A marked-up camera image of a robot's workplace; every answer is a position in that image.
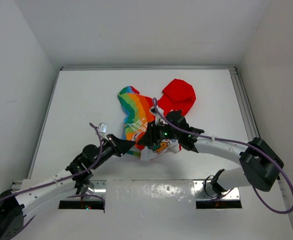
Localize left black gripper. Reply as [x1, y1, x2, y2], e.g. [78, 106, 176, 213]
[90, 133, 136, 170]

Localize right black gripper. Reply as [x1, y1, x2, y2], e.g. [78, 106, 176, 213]
[137, 119, 180, 147]

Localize rainbow children's hooded jacket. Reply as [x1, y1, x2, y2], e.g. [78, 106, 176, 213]
[117, 78, 196, 161]

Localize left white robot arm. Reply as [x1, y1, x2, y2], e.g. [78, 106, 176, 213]
[0, 134, 135, 240]

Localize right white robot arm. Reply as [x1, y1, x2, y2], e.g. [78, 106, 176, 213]
[137, 111, 284, 196]

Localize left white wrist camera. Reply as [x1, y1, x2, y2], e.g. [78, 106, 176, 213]
[98, 122, 108, 135]

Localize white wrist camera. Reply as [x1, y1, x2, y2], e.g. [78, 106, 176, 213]
[149, 107, 157, 115]
[98, 122, 108, 135]

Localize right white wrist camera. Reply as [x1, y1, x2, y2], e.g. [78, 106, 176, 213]
[149, 107, 157, 115]

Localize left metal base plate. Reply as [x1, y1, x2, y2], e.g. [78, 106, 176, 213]
[10, 179, 107, 201]

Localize metal base plate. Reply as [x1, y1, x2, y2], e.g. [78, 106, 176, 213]
[10, 179, 107, 201]
[193, 179, 241, 202]

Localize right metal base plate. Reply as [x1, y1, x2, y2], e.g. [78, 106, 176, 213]
[193, 179, 241, 202]

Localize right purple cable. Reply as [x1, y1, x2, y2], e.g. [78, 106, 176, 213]
[151, 97, 293, 215]

